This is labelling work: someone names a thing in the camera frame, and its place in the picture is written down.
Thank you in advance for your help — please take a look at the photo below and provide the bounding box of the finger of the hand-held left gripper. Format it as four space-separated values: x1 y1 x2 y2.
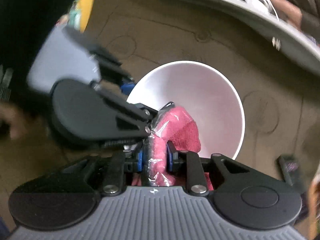
64 27 135 93
97 89 158 128

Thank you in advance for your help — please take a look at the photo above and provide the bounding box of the yellow plastic case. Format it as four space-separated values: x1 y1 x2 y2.
72 0 99 32

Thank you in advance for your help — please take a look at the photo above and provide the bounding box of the pink cleaning cloth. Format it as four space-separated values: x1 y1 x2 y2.
131 102 214 190

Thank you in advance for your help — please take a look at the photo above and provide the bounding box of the white bowl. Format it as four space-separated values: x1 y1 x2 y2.
126 60 245 160

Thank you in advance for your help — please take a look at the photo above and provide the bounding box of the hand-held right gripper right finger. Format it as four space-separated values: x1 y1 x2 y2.
166 141 250 197

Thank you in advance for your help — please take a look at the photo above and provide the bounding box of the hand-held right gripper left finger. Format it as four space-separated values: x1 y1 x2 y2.
60 146 144 197

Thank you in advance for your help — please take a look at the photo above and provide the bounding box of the grey desk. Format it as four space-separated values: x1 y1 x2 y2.
110 0 320 74

